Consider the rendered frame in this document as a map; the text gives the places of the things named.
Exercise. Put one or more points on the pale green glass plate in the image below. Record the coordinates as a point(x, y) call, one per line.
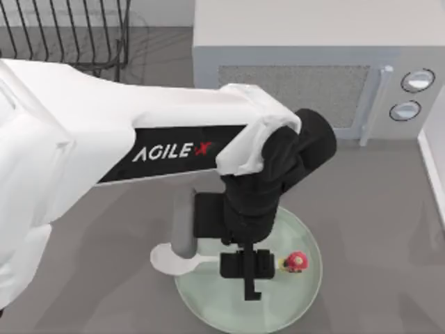
point(215, 299)

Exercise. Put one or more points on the red and yellow toy figure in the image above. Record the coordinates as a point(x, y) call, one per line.
point(295, 261)

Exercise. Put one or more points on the white spoon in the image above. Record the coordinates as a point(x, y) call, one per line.
point(163, 261)

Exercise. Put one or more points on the microwave door with grey window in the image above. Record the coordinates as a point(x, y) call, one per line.
point(295, 94)

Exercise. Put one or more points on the small round microwave knob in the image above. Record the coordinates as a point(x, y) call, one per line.
point(405, 110)

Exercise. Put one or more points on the pale microwave oven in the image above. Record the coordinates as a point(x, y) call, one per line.
point(295, 24)

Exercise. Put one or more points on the large round microwave knob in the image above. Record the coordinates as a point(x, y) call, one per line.
point(418, 80)

